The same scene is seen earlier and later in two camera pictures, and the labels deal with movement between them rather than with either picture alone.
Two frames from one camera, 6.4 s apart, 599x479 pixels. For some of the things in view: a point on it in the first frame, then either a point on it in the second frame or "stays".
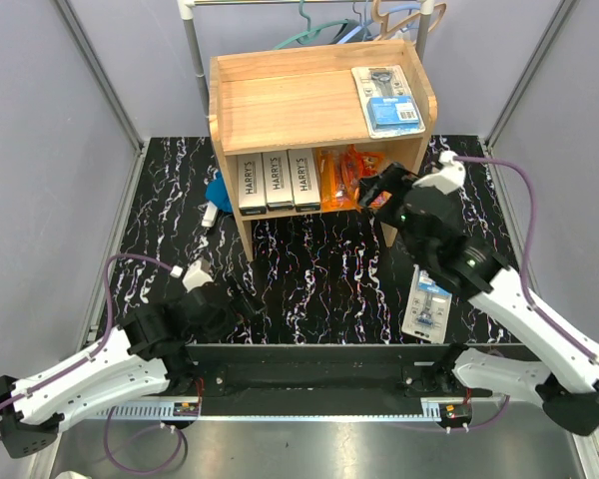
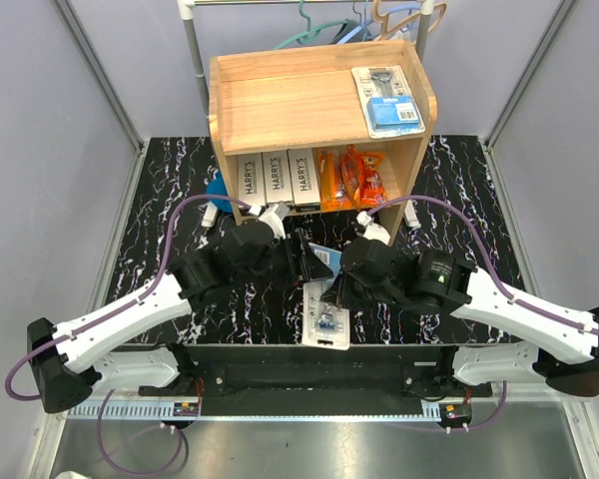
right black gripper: x=369 y=188 to x=335 y=294
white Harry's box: x=278 y=181 stays
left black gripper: x=253 y=306 to x=312 y=266
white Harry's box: x=304 y=180 stays
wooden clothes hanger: x=384 y=19 stays
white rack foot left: x=209 y=215 stays
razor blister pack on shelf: x=388 y=106 stays
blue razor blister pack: x=427 y=308 to x=324 y=327
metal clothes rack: x=187 y=9 stays
